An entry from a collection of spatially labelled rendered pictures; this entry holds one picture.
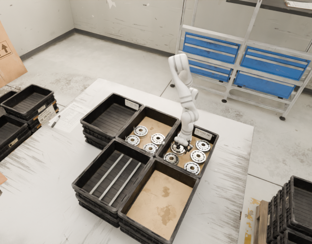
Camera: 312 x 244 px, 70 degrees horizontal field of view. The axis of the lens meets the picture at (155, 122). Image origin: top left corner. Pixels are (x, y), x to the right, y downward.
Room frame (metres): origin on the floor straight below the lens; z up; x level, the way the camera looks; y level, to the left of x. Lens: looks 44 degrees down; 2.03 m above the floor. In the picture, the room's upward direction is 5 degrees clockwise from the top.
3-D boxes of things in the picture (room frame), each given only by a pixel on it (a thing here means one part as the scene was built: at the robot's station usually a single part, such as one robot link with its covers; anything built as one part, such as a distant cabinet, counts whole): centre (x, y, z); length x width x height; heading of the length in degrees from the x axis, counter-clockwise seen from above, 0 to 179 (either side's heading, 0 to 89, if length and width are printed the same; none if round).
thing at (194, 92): (1.34, -0.24, 1.01); 0.09 x 0.09 x 0.17; 60
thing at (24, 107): (1.67, 1.28, 0.37); 0.40 x 0.30 x 0.45; 160
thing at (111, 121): (1.20, 0.31, 0.87); 0.40 x 0.30 x 0.11; 155
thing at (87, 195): (0.71, 0.21, 0.92); 0.40 x 0.30 x 0.02; 155
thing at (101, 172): (0.71, 0.21, 0.87); 0.40 x 0.30 x 0.11; 155
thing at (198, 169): (0.82, -0.26, 0.86); 0.10 x 0.10 x 0.01
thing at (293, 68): (2.55, -1.37, 0.60); 0.72 x 0.03 x 0.56; 70
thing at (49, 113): (1.63, 1.12, 0.41); 0.31 x 0.02 x 0.16; 160
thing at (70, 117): (1.35, 0.73, 0.70); 0.33 x 0.23 x 0.01; 160
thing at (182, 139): (0.95, -0.19, 1.02); 0.11 x 0.09 x 0.06; 151
